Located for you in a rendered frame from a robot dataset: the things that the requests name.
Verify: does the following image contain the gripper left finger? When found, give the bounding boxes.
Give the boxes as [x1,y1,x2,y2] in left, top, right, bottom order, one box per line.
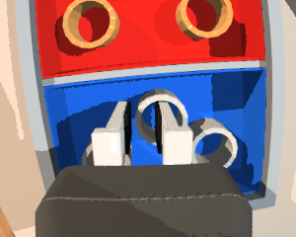
[92,101,132,166]

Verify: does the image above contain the grey metal bushing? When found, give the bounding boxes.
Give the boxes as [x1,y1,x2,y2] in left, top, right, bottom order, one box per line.
[189,118,238,168]
[82,139,132,165]
[135,89,187,145]

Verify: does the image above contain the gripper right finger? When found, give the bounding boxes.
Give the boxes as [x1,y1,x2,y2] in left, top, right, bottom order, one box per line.
[155,101,193,165]

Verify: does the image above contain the bronze bushing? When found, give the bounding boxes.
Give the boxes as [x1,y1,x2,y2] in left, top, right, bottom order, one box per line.
[62,0,120,48]
[176,0,233,40]

